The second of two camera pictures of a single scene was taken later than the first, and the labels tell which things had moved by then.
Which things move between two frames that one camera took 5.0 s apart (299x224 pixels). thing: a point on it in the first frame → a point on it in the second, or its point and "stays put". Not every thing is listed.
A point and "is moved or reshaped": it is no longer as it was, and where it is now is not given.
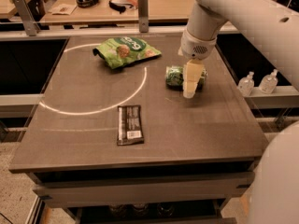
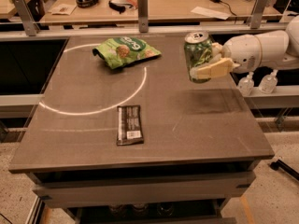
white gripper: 195,48 → 241,52
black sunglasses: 119,7 stays put
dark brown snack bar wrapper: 130,127 stays put
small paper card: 63,9 stays put
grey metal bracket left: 31,26 stays put
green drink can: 175,77 is moved or reshaped
